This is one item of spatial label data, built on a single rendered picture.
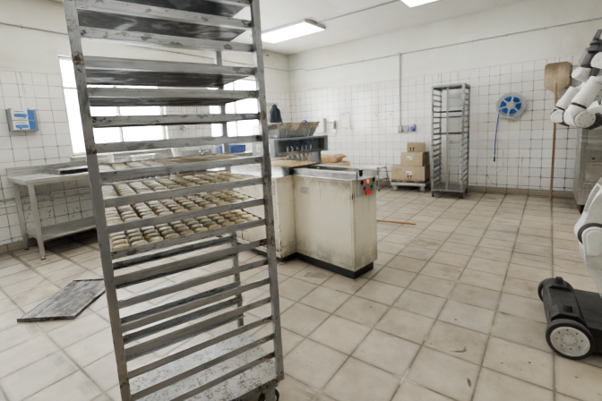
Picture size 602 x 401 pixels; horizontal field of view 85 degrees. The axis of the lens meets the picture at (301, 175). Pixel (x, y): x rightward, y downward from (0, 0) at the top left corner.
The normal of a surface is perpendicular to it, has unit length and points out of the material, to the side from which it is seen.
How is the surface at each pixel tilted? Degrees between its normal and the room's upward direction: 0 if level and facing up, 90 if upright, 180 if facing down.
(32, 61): 90
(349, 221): 90
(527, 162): 90
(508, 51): 90
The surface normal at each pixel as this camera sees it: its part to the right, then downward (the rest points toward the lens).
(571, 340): -0.53, 0.15
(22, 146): 0.80, 0.04
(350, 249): -0.72, 0.14
